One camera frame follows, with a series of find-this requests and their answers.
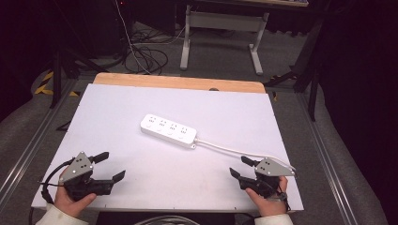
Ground white board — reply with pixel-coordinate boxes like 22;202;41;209
31;82;305;214

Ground person's left hand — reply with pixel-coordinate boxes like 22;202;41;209
54;168;98;218

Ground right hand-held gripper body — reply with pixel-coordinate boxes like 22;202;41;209
238;157;297;200

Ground white power strip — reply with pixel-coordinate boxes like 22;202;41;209
139;113;199;150

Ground black metal stand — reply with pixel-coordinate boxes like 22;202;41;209
263;17;325;122

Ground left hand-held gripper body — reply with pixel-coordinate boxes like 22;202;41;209
58;151;115;202

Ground aluminium floor rail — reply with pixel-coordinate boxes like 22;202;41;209
295;93;360;225
0;79;81;203

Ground thin white floor cable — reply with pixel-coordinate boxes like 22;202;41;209
114;0;152;75

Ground wooden table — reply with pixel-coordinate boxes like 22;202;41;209
93;72;267;95

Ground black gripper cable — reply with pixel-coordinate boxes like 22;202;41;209
38;158;75;205

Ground grey cable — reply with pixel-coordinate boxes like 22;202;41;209
133;214;202;225

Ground black floor cables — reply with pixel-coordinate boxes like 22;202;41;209
123;26;170;76

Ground person's right hand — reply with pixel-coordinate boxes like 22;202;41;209
245;175;289;218

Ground black tripod stand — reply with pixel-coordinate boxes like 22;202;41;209
48;43;109;110

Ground white metal desk frame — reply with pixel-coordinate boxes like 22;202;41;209
178;0;310;77

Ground yellow black floor tape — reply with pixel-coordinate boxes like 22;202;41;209
33;70;80;98

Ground white power strip cable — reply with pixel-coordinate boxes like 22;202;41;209
192;138;297;173

